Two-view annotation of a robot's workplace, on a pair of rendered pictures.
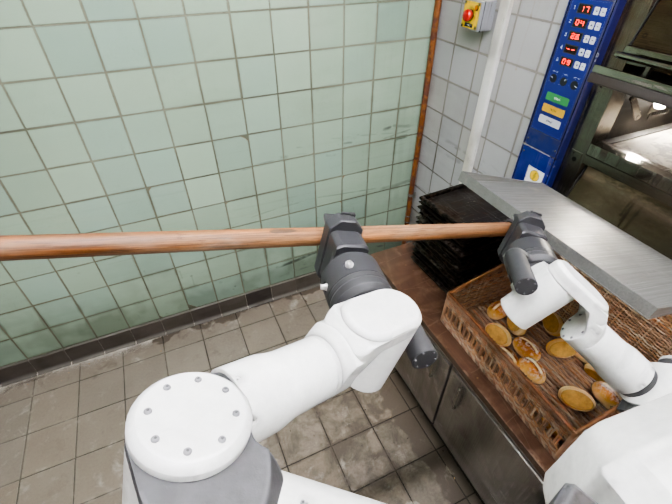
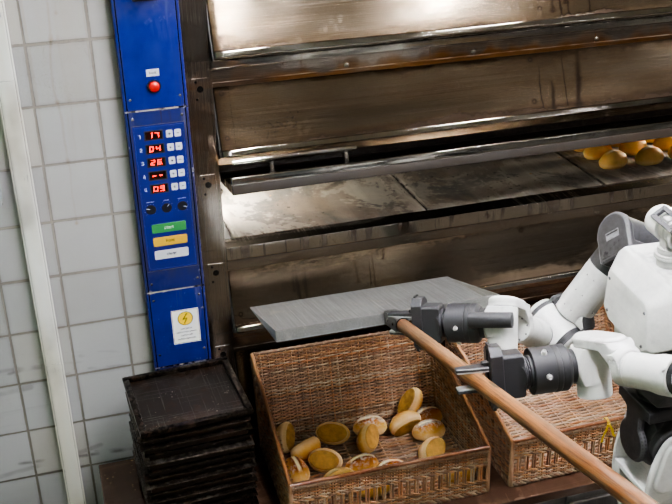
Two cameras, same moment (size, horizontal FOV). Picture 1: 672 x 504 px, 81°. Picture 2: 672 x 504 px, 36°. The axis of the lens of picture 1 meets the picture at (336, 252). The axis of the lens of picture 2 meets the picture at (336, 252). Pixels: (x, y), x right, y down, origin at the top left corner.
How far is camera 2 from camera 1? 184 cm
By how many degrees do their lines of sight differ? 68
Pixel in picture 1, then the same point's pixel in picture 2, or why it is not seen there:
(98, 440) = not seen: outside the picture
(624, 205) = (290, 280)
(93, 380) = not seen: outside the picture
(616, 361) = (541, 327)
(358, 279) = (560, 349)
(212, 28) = not seen: outside the picture
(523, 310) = (514, 338)
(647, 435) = (659, 287)
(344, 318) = (616, 340)
